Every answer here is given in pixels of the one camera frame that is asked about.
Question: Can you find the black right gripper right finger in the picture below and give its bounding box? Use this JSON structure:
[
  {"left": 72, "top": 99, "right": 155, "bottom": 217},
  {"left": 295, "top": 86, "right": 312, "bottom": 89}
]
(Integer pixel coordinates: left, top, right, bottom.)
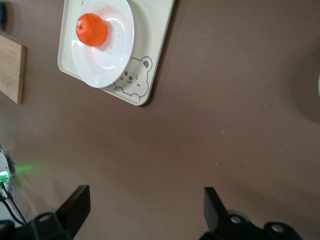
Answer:
[{"left": 199, "top": 186, "right": 266, "bottom": 240}]

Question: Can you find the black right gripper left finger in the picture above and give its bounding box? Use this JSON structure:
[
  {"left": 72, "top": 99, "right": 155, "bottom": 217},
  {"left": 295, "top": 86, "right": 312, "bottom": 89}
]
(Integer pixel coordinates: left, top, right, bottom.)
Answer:
[{"left": 31, "top": 184, "right": 91, "bottom": 240}]

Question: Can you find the white plate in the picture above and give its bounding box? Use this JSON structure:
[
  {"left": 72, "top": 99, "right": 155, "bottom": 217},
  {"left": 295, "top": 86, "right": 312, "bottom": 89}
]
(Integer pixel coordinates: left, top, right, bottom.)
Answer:
[{"left": 71, "top": 0, "right": 136, "bottom": 89}]

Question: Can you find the orange mandarin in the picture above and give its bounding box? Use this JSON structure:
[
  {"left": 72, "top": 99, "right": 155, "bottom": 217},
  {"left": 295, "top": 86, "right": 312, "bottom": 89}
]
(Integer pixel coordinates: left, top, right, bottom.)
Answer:
[{"left": 76, "top": 12, "right": 109, "bottom": 48}]

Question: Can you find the bamboo cutting board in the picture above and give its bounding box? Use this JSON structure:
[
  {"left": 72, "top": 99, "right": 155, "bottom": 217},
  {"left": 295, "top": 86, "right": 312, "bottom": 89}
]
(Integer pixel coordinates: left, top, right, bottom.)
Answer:
[{"left": 0, "top": 34, "right": 28, "bottom": 105}]

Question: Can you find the cream bear print tray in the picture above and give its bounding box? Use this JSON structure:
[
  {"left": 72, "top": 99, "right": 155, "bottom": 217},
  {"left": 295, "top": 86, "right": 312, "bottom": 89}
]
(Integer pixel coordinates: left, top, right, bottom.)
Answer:
[{"left": 57, "top": 0, "right": 176, "bottom": 107}]

